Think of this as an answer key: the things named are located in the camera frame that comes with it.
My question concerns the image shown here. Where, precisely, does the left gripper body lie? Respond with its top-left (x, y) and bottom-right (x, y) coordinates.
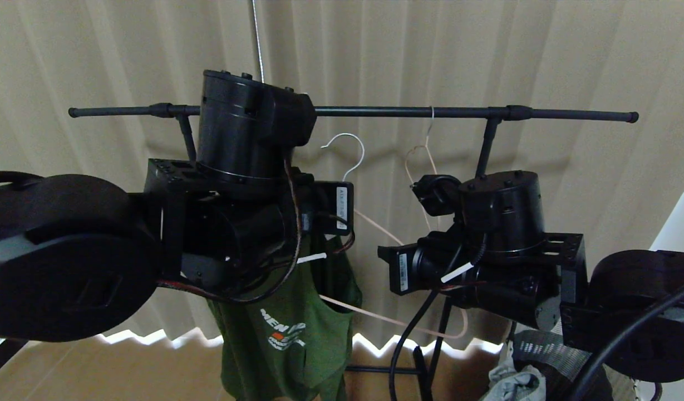
top-left (169, 173), bottom-right (355, 301)

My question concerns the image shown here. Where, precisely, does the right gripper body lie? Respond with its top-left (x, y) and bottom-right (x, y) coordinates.
top-left (378, 237), bottom-right (559, 321)

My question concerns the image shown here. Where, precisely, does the green printed shirt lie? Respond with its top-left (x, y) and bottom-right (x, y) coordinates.
top-left (207, 234), bottom-right (363, 401)

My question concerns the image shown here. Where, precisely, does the pink clothes hanger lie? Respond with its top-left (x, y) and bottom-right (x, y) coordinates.
top-left (404, 106), bottom-right (438, 232)
top-left (319, 133), bottom-right (469, 340)

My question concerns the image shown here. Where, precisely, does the white laundry basket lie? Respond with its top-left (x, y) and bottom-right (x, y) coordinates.
top-left (506, 329), bottom-right (662, 401)

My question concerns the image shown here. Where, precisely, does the black clothes rack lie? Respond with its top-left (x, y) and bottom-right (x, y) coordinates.
top-left (68, 103), bottom-right (639, 401)

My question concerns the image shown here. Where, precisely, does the pale grey garment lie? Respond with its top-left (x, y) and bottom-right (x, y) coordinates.
top-left (483, 356), bottom-right (547, 401)

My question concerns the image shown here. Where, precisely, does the beige curtain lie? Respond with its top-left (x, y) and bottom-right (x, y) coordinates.
top-left (0, 0), bottom-right (684, 357)

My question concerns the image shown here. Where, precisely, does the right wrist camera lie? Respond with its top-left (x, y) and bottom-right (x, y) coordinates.
top-left (411, 174), bottom-right (462, 218)

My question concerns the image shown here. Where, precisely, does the black cable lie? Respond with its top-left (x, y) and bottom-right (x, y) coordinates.
top-left (389, 234), bottom-right (684, 401)

